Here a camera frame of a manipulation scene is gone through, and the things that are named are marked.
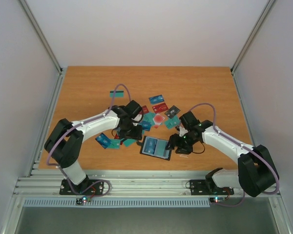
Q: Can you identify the teal VIP card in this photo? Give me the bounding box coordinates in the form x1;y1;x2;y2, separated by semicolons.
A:
155;140;170;159

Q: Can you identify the black leather card holder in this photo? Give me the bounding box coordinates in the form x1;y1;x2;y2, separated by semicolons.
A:
136;136;171;161

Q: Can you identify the blue card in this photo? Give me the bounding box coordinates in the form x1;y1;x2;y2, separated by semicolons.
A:
142;136;158;156
148;95;165;105
139;121;152;131
95;133;111;149

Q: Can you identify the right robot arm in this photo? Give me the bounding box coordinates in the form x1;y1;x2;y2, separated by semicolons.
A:
166;111;279;197

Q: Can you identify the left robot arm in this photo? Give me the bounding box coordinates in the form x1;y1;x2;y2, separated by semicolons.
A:
44;100;143;194

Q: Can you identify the teal card small lower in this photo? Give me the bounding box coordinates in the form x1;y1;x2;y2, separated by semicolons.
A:
108;139;121;149

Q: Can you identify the teal card right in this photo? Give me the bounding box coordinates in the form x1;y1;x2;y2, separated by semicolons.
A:
164;115;180;129

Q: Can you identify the red VIP card upper left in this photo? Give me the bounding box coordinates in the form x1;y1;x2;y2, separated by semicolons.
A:
142;105;149;114

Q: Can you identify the red vip card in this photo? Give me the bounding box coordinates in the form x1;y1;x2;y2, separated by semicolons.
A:
142;105;149;114
152;102;168;114

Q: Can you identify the white red pattern card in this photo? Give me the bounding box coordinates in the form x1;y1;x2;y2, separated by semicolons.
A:
153;114;165;128

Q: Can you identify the black VIP card right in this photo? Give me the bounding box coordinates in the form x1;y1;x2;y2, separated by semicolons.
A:
165;105;180;119

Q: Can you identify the teal card magnetic stripe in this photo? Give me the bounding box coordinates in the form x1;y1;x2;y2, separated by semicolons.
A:
109;90;124;98

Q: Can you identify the red VIP card upper right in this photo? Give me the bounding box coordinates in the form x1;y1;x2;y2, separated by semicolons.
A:
152;102;168;114

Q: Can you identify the blue card top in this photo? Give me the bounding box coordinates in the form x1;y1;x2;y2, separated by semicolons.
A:
148;95;165;105

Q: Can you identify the right circuit board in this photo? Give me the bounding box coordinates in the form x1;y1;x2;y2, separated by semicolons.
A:
209;196;228;203

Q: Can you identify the circuit board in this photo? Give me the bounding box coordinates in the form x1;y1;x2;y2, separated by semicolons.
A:
209;196;228;203
75;196;92;206

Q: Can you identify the left circuit board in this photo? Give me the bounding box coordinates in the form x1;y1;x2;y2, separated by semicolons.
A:
75;196;92;206

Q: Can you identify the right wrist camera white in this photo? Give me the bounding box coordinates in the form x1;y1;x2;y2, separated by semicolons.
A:
179;126;188;137

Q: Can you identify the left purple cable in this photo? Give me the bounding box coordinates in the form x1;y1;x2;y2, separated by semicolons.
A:
46;84;132;196

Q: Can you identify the purple cable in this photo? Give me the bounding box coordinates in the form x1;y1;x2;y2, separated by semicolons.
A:
180;102;281;208
46;84;132;196

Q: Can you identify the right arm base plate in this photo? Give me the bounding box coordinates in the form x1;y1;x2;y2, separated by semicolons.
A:
189;179;234;195

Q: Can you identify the grey slotted cable duct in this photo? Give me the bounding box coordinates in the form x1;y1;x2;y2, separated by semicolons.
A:
23;197;210;208

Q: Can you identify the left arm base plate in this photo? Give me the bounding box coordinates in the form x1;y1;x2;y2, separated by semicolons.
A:
59;179;107;195

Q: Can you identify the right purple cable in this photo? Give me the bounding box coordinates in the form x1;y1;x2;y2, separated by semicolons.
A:
180;102;281;208

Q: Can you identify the aluminium rail frame front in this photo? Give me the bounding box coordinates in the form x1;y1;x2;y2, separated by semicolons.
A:
13;169;281;198

